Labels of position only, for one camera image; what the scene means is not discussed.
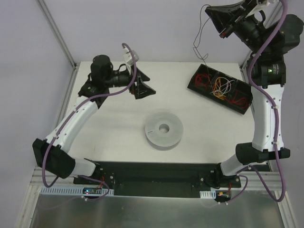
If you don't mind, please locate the thin brown wire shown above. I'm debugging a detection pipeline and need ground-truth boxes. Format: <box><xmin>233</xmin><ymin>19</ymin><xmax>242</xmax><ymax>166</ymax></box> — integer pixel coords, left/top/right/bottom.
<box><xmin>192</xmin><ymin>5</ymin><xmax>216</xmax><ymax>95</ymax></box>

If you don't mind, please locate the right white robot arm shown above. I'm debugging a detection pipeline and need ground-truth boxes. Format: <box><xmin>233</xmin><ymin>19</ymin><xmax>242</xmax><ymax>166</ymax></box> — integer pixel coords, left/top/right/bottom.
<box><xmin>204</xmin><ymin>0</ymin><xmax>304</xmax><ymax>189</ymax></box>

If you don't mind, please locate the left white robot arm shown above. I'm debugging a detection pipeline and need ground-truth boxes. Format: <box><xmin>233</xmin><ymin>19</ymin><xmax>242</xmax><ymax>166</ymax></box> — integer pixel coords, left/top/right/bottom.
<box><xmin>32</xmin><ymin>52</ymin><xmax>156</xmax><ymax>185</ymax></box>

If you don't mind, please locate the grey plastic spool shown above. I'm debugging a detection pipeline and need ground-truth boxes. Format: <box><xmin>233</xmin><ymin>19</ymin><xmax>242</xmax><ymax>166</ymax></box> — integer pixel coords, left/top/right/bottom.
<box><xmin>144</xmin><ymin>112</ymin><xmax>184</xmax><ymax>151</ymax></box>

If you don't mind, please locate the black three-compartment bin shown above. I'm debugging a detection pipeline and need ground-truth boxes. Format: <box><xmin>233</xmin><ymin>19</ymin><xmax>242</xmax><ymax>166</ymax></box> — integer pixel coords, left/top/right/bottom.
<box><xmin>187</xmin><ymin>64</ymin><xmax>253</xmax><ymax>114</ymax></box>

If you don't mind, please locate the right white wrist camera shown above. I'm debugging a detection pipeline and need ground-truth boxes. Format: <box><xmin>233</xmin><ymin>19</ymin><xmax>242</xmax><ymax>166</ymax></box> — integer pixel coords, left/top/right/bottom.
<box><xmin>250</xmin><ymin>0</ymin><xmax>278</xmax><ymax>14</ymax></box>

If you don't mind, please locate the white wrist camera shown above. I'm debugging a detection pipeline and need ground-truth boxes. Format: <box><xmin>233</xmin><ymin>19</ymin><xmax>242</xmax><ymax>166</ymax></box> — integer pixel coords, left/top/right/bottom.
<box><xmin>250</xmin><ymin>0</ymin><xmax>278</xmax><ymax>14</ymax></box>
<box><xmin>123</xmin><ymin>47</ymin><xmax>139</xmax><ymax>67</ymax></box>

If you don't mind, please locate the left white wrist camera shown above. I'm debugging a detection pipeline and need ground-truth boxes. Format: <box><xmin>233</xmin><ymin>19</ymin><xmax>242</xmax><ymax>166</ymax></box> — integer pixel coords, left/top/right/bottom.
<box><xmin>123</xmin><ymin>47</ymin><xmax>139</xmax><ymax>67</ymax></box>

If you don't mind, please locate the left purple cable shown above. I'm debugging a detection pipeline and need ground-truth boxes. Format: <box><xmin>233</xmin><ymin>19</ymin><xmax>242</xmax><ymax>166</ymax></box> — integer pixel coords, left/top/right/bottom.
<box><xmin>42</xmin><ymin>42</ymin><xmax>138</xmax><ymax>202</ymax></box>

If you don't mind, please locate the red wires left compartment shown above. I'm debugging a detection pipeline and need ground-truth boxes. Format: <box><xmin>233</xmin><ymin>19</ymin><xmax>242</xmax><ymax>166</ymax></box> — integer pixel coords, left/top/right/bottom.
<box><xmin>194</xmin><ymin>73</ymin><xmax>212</xmax><ymax>88</ymax></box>

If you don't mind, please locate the red wires compartment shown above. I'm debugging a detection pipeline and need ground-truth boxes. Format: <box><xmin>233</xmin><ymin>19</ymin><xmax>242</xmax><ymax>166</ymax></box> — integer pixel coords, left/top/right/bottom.
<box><xmin>194</xmin><ymin>73</ymin><xmax>212</xmax><ymax>88</ymax></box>
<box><xmin>225</xmin><ymin>91</ymin><xmax>250</xmax><ymax>107</ymax></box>

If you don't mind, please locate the white wire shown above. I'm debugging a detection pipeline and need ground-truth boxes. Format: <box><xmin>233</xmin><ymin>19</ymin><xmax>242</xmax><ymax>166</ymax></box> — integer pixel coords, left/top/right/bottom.
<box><xmin>211</xmin><ymin>79</ymin><xmax>236</xmax><ymax>95</ymax></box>

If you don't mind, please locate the red wires right compartment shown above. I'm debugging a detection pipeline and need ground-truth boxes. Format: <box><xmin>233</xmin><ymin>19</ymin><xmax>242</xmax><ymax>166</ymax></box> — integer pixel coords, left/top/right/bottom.
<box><xmin>225</xmin><ymin>91</ymin><xmax>250</xmax><ymax>107</ymax></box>

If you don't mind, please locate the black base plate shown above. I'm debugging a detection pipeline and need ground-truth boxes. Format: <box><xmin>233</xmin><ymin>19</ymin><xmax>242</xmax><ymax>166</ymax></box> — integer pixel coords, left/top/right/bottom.
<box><xmin>73</xmin><ymin>161</ymin><xmax>241</xmax><ymax>198</ymax></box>

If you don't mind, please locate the left white cable duct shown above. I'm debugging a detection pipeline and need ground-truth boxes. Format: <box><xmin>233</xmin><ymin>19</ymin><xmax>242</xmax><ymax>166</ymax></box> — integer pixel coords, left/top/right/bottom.
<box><xmin>40</xmin><ymin>186</ymin><xmax>114</xmax><ymax>197</ymax></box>

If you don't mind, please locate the white cable duct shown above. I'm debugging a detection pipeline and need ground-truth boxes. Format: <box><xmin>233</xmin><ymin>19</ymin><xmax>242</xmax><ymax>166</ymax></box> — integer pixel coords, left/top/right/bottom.
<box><xmin>40</xmin><ymin>186</ymin><xmax>114</xmax><ymax>197</ymax></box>
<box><xmin>199</xmin><ymin>190</ymin><xmax>217</xmax><ymax>199</ymax></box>

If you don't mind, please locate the right white cable duct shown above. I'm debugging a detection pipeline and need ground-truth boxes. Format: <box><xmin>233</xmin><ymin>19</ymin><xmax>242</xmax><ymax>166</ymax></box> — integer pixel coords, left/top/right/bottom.
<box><xmin>199</xmin><ymin>190</ymin><xmax>217</xmax><ymax>199</ymax></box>

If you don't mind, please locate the aluminium frame rail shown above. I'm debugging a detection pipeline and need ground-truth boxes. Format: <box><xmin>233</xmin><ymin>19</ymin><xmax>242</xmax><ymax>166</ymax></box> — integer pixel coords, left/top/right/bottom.
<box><xmin>30</xmin><ymin>169</ymin><xmax>287</xmax><ymax>190</ymax></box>

